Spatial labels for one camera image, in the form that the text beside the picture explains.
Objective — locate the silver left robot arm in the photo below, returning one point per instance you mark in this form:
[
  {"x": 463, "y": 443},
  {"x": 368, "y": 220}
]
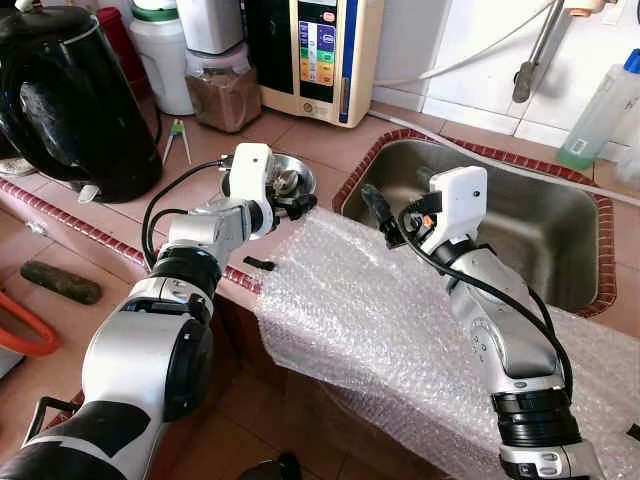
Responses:
[{"x": 140, "y": 350}]

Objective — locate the white jar green lid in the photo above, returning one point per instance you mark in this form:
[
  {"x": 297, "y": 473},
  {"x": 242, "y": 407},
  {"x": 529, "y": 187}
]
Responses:
[{"x": 165, "y": 65}]

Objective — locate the white plastic container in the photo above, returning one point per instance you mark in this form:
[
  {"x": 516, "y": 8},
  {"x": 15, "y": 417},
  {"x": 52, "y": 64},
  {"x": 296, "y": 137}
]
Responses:
[{"x": 212, "y": 25}]

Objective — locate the round steel bowl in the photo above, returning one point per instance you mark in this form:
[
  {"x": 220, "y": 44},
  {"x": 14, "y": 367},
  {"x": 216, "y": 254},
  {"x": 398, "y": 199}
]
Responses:
[{"x": 303, "y": 168}]

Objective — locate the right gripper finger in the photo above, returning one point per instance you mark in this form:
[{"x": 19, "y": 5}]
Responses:
[{"x": 380, "y": 212}]

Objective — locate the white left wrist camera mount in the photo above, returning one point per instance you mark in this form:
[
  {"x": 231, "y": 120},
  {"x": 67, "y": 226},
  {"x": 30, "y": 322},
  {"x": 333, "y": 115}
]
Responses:
[{"x": 250, "y": 165}]

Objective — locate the black electric kettle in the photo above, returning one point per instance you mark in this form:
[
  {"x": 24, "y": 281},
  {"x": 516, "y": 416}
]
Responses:
[{"x": 70, "y": 110}]

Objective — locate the large steel sink basin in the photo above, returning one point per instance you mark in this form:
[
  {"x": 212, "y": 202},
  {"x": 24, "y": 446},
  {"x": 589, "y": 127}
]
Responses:
[{"x": 540, "y": 230}]

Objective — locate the clear bubble wrap sheet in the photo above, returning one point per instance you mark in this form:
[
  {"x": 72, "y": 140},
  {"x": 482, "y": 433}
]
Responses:
[{"x": 350, "y": 320}]

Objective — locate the white tongs green hinge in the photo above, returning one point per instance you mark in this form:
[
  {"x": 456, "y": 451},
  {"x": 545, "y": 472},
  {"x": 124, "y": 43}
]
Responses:
[{"x": 180, "y": 130}]

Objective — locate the steel faucet beige fitting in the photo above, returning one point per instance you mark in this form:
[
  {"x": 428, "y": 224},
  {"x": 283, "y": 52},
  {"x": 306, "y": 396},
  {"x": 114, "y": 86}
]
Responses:
[{"x": 535, "y": 60}]

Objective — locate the short black tape piece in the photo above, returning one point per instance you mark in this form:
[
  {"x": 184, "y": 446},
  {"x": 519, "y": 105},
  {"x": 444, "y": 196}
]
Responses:
[{"x": 260, "y": 264}]

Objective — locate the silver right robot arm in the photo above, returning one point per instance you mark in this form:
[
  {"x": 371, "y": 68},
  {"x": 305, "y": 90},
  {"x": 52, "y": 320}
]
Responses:
[{"x": 510, "y": 340}]

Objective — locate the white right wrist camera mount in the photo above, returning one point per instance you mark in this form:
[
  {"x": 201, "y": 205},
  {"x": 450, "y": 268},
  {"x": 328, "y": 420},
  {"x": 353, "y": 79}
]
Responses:
[{"x": 455, "y": 200}]

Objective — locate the dark green cucumber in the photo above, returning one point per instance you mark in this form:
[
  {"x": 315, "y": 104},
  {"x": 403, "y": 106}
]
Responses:
[{"x": 60, "y": 283}]

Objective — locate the jar of brown powder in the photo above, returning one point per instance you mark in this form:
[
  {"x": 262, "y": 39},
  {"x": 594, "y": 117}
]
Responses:
[{"x": 225, "y": 100}]

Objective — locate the clear bottle blue cap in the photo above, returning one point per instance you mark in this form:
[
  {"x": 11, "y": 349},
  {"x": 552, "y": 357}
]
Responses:
[{"x": 600, "y": 115}]

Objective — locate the red canister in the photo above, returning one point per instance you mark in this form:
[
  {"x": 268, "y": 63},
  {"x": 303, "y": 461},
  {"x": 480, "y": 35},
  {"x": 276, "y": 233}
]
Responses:
[{"x": 120, "y": 50}]

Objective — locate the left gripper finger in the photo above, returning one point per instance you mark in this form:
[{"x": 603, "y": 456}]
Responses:
[{"x": 305, "y": 205}]

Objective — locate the beige water ionizer machine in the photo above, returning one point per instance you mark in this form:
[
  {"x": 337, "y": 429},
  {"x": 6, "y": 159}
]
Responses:
[{"x": 355, "y": 60}]

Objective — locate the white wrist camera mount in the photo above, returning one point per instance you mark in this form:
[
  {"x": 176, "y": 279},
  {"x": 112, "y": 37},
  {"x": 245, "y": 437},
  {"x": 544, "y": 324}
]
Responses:
[
  {"x": 250, "y": 165},
  {"x": 455, "y": 200}
]

